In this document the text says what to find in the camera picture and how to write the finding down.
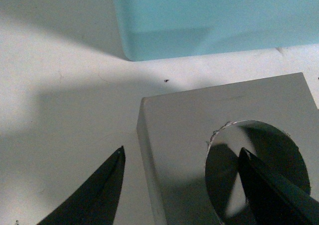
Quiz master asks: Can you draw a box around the light blue plastic box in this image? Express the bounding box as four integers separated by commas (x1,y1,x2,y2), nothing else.
113,0,319,61

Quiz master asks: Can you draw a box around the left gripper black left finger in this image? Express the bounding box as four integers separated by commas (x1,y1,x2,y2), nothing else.
39,146,126,225

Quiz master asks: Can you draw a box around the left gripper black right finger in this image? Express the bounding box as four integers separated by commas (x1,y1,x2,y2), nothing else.
238,148,319,225

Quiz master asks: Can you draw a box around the gray cube with round hole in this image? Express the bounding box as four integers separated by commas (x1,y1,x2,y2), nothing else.
137,73,319,225

